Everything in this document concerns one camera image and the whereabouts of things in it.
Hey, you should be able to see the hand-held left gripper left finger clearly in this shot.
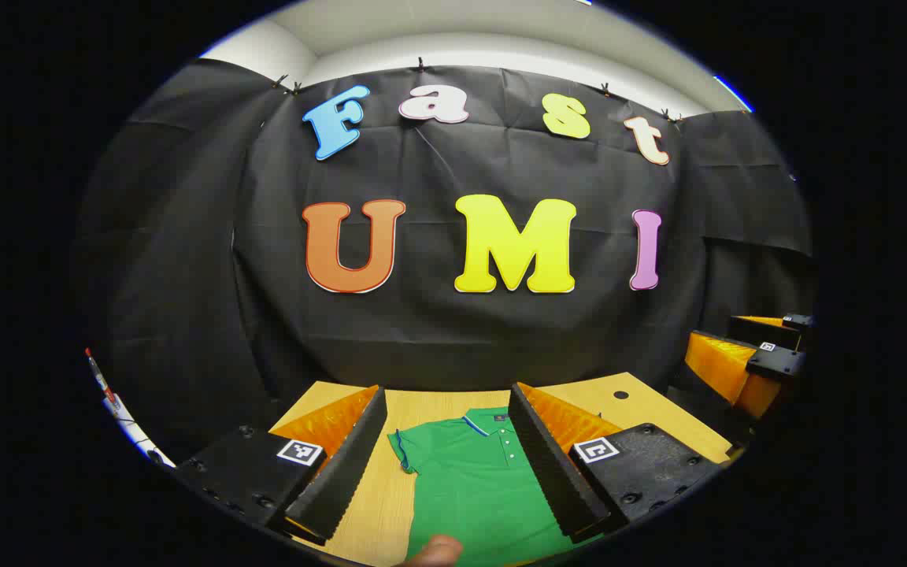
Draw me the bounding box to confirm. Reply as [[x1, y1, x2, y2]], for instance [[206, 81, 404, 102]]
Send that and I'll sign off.
[[176, 384, 388, 546]]

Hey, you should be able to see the black backdrop cloth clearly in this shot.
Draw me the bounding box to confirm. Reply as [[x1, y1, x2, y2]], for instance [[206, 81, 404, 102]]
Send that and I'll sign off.
[[76, 57, 816, 465]]

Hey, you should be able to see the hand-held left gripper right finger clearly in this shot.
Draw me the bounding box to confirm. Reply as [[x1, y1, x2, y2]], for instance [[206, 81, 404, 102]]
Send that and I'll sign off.
[[509, 383, 726, 544]]

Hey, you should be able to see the green T-shirt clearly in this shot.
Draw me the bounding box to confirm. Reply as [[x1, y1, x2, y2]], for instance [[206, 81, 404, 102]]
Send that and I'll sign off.
[[388, 406, 604, 567]]

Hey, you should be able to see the white side desk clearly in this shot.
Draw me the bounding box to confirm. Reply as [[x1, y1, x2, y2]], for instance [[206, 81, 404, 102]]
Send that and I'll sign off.
[[85, 346, 176, 468]]

